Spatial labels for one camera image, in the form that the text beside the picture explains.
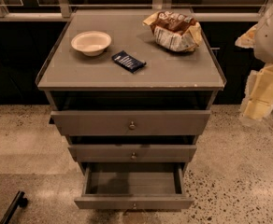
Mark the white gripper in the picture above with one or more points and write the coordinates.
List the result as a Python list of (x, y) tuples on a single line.
[(271, 39)]

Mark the grey bottom drawer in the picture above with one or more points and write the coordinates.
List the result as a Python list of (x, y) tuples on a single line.
[(138, 186)]

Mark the grey drawer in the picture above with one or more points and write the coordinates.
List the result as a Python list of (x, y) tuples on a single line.
[(132, 153), (113, 123), (138, 186)]

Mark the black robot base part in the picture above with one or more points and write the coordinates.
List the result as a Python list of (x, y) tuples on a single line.
[(19, 201)]

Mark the grey top drawer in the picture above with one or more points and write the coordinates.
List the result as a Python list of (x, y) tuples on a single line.
[(113, 123)]

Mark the grey drawer cabinet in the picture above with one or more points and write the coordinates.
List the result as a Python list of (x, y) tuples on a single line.
[(171, 81)]

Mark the grey middle drawer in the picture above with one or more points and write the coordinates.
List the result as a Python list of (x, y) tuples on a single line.
[(132, 153)]

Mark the brown white chip bag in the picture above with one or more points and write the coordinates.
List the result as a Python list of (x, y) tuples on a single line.
[(174, 31)]

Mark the blue snack bar wrapper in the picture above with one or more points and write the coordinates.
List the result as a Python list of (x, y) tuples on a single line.
[(127, 62)]

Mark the white bowl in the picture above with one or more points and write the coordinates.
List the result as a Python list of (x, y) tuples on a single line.
[(91, 43)]

